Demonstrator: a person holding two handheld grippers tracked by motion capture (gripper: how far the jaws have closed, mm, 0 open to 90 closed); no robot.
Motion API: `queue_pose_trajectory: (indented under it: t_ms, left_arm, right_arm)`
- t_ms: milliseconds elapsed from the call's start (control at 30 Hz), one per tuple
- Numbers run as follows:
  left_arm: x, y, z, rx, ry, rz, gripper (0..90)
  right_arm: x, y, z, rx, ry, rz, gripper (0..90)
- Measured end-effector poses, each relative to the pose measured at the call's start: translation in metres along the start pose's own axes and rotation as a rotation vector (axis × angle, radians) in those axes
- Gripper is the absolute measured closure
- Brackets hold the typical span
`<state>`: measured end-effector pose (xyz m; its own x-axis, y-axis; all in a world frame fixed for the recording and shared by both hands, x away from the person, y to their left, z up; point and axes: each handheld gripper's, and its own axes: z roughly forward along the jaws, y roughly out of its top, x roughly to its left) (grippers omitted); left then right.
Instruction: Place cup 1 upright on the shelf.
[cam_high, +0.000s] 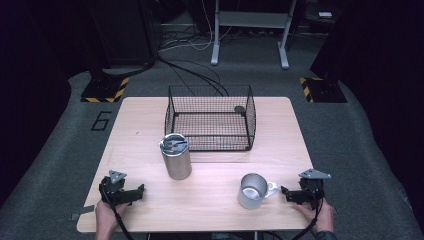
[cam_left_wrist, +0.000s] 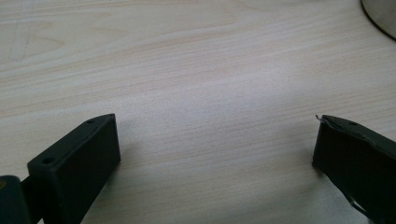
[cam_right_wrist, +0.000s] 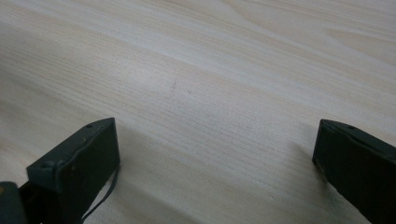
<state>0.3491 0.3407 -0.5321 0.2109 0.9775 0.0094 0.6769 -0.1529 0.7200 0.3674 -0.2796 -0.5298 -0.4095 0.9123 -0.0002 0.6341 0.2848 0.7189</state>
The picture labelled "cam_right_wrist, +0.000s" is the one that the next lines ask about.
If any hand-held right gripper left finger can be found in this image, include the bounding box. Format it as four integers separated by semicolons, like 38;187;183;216
18;117;121;224

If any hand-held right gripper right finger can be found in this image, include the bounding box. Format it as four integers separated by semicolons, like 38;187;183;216
312;119;396;224

